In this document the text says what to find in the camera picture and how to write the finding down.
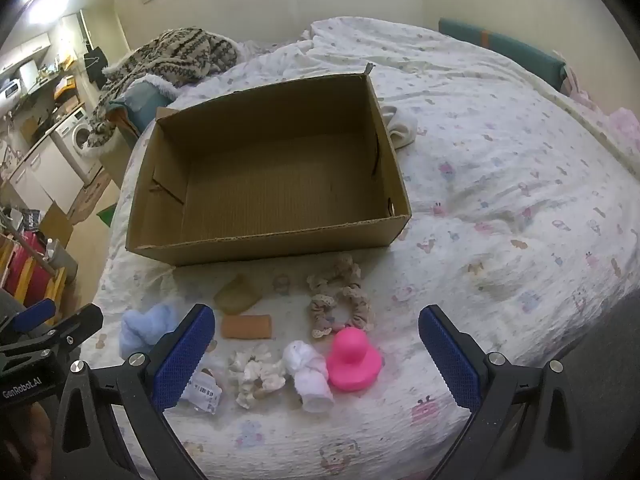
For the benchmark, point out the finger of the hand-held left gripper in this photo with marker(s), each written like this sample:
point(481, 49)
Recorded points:
point(70, 332)
point(30, 314)

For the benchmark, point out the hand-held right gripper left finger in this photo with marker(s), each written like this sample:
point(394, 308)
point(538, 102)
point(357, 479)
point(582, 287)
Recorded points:
point(184, 355)

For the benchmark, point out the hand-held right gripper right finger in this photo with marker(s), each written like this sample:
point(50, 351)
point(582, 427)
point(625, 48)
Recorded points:
point(450, 360)

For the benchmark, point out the light blue fluffy plush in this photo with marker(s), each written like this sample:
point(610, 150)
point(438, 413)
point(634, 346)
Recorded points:
point(142, 330)

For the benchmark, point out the orange-brown small cloth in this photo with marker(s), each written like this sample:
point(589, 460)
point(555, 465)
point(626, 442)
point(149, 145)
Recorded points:
point(247, 326)

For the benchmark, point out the cream satin scrunchie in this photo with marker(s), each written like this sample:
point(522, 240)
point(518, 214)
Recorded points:
point(257, 371)

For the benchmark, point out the olive green small cloth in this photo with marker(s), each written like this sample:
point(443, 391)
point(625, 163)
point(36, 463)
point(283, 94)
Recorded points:
point(237, 296)

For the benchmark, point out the pink rubber duck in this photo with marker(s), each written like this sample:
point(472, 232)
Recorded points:
point(352, 360)

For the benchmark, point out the beige lace scrunchie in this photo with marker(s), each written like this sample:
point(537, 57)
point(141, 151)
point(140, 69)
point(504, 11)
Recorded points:
point(340, 312)
point(336, 272)

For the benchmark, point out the small round silver lid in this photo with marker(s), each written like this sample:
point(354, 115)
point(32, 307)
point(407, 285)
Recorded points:
point(282, 283)

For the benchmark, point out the white sock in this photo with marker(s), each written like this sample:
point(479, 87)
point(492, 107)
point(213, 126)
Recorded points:
point(402, 127)
point(309, 375)

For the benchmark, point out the brown cardboard box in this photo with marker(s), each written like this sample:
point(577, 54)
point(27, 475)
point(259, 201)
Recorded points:
point(260, 180)

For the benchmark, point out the red and yellow rack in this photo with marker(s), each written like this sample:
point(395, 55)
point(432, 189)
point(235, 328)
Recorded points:
point(25, 270)

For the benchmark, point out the open floor cardboard box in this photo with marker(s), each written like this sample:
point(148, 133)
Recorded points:
point(56, 222)

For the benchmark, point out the white kitchen cabinet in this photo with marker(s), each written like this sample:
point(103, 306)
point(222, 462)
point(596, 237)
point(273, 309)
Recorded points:
point(42, 172)

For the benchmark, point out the person's grey clothing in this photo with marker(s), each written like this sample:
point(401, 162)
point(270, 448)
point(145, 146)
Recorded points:
point(617, 360)

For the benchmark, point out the white printed bed sheet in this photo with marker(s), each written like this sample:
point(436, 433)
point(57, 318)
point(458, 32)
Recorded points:
point(500, 185)

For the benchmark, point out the white washing machine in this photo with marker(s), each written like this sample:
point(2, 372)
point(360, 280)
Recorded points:
point(75, 132)

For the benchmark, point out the white countertop appliance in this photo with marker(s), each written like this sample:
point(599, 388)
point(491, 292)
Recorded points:
point(10, 88)

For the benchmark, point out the white folded sock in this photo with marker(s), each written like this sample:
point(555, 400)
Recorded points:
point(402, 127)

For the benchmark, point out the teal cushion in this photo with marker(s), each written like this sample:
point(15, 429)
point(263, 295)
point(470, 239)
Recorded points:
point(142, 97)

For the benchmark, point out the black hanging garment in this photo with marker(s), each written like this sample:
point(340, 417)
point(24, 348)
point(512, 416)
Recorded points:
point(95, 64)

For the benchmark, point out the pink cloth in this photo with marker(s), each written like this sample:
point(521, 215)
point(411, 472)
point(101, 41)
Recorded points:
point(607, 115)

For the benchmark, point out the patterned knit blanket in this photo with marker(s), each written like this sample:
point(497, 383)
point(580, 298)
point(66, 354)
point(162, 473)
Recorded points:
point(175, 55)

